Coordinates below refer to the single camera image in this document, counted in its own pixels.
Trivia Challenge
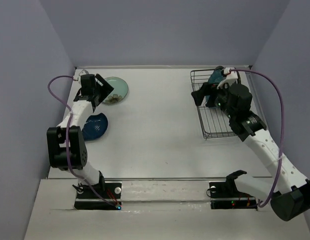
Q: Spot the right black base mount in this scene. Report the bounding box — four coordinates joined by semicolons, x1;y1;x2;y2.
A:
206;170;258;210

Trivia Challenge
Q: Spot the navy blue leaf-shaped dish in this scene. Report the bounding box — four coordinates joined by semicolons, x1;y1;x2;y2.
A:
82;113;108;141

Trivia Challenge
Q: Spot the black wire dish rack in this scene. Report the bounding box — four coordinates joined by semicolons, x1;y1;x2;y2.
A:
190;69;251;139

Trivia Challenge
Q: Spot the dark teal speckled plate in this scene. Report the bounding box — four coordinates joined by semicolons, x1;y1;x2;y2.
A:
235;69;242;84

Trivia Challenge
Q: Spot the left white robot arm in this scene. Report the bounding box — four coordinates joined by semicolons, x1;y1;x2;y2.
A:
46;74;114;198

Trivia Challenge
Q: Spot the teal scalloped edge plate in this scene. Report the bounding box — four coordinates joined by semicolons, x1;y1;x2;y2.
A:
205;66;226;108

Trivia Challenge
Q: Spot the light green round plate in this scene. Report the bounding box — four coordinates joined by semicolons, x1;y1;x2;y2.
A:
102;76;129;105

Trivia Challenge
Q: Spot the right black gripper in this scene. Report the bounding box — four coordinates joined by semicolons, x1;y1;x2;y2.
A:
192;80;236;119

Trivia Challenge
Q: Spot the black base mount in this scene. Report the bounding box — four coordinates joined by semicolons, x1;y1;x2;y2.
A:
72;181;122;211
206;170;258;210

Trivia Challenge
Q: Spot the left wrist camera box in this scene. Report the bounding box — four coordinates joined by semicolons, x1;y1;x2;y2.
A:
78;69;89;76

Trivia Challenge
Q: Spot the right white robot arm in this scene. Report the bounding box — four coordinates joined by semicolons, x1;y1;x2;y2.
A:
191;82;310;222

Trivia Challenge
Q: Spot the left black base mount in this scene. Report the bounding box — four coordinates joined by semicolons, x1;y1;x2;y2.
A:
72;181;122;211

